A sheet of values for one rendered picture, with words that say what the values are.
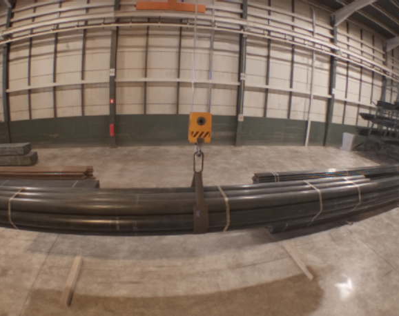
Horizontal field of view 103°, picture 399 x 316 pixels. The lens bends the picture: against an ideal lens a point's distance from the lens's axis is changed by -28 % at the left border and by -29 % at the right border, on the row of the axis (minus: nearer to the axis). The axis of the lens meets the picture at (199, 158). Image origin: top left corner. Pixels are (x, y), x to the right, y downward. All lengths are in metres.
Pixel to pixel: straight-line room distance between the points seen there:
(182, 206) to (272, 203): 1.03
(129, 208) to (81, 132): 8.88
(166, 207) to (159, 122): 8.23
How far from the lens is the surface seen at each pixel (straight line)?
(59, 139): 11.48
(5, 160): 9.98
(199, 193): 2.33
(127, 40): 10.73
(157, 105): 10.37
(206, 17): 10.46
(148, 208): 2.28
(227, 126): 10.88
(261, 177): 4.41
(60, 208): 2.53
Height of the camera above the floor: 2.55
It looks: 17 degrees down
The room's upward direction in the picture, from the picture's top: 3 degrees clockwise
